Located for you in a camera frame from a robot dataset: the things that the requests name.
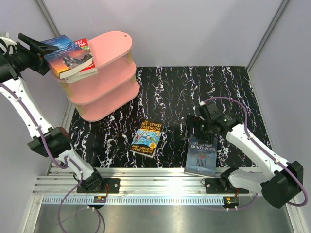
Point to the aluminium rail frame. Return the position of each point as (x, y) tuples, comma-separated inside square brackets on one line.
[(171, 182)]

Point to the slotted white cable duct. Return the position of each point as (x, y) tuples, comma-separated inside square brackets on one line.
[(136, 200)]

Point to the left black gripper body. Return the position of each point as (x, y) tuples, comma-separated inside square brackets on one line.
[(31, 58)]

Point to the black marble table mat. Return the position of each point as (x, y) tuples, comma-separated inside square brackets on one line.
[(167, 95)]

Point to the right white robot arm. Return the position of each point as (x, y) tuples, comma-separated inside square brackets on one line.
[(280, 182)]

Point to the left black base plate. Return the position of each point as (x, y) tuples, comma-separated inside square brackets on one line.
[(110, 185)]

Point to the Jane Eyre blue book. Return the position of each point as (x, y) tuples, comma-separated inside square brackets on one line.
[(69, 59)]

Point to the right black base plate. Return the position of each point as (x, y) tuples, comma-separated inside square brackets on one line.
[(219, 186)]

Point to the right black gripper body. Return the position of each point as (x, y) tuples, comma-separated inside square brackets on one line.
[(202, 129)]

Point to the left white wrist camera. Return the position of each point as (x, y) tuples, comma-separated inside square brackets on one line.
[(7, 45)]

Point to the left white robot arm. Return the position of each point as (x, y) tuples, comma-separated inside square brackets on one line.
[(48, 141)]

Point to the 169-Storey Treehouse black book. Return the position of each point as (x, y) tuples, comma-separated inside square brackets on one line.
[(147, 138)]

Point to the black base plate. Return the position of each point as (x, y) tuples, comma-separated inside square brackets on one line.
[(219, 186), (110, 185)]

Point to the pink three-tier shelf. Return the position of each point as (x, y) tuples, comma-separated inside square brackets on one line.
[(114, 85)]

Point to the Nineteen Eighty-Four blue book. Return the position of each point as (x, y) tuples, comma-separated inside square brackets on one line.
[(201, 157)]

